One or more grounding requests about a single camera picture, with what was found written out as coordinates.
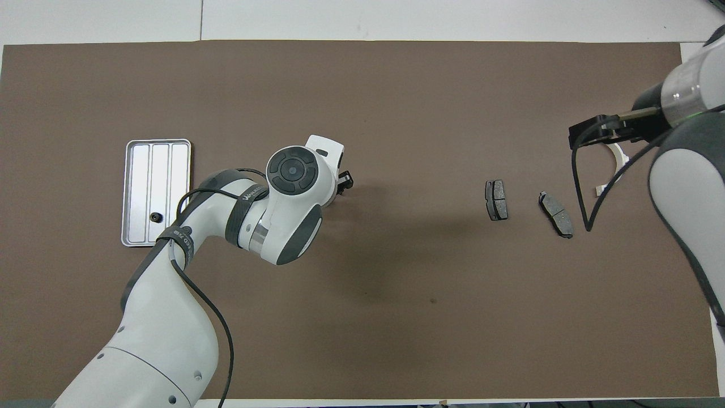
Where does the silver metal tray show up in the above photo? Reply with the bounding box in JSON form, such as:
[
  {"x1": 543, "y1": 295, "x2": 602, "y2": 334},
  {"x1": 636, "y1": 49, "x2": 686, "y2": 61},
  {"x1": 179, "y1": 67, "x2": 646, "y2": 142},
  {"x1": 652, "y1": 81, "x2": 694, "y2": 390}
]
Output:
[{"x1": 121, "y1": 139, "x2": 192, "y2": 248}]

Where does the long dark brake pad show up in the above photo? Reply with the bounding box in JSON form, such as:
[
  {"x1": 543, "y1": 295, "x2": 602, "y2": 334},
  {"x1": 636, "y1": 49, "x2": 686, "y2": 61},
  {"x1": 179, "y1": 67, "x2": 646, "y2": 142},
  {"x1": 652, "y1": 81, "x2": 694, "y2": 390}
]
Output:
[{"x1": 538, "y1": 191, "x2": 574, "y2": 239}]

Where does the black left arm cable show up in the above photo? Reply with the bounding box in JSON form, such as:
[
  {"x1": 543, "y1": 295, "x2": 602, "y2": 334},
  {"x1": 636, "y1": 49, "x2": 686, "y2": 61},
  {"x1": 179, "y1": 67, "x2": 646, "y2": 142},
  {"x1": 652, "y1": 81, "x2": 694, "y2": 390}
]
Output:
[{"x1": 170, "y1": 168, "x2": 268, "y2": 408}]

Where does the brown table mat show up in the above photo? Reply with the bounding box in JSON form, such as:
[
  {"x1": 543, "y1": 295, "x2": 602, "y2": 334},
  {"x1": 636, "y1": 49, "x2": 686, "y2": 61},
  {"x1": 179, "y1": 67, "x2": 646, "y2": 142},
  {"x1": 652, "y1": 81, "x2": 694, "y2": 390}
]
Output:
[{"x1": 0, "y1": 40, "x2": 720, "y2": 400}]

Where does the short dark brake pad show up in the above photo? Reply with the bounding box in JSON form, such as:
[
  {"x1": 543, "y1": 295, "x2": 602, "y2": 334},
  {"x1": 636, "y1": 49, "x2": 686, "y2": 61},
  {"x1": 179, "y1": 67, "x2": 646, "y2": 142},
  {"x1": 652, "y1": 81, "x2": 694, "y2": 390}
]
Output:
[{"x1": 485, "y1": 180, "x2": 509, "y2": 222}]

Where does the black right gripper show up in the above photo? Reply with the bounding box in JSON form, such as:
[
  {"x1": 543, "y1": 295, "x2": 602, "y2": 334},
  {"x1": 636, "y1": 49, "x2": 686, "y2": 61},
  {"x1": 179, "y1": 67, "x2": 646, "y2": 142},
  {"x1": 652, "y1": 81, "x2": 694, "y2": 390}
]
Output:
[{"x1": 569, "y1": 113, "x2": 644, "y2": 150}]

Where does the white semicircular bracket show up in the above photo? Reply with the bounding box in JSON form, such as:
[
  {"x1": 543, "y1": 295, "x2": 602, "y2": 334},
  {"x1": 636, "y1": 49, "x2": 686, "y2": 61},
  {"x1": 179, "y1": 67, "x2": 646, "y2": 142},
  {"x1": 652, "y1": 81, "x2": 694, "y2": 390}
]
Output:
[{"x1": 594, "y1": 142, "x2": 630, "y2": 198}]

